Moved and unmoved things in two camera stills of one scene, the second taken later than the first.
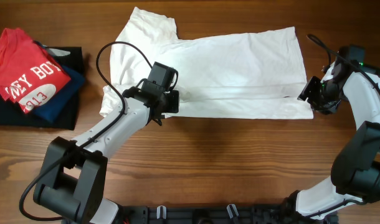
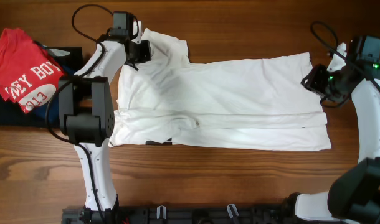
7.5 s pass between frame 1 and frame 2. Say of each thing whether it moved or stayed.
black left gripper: moved
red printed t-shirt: stayed
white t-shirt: moved
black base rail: stayed
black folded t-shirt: stayed
